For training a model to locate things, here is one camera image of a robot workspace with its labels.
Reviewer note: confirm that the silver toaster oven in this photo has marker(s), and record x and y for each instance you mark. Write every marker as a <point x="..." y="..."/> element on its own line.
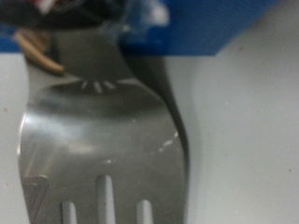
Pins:
<point x="249" y="140"/>

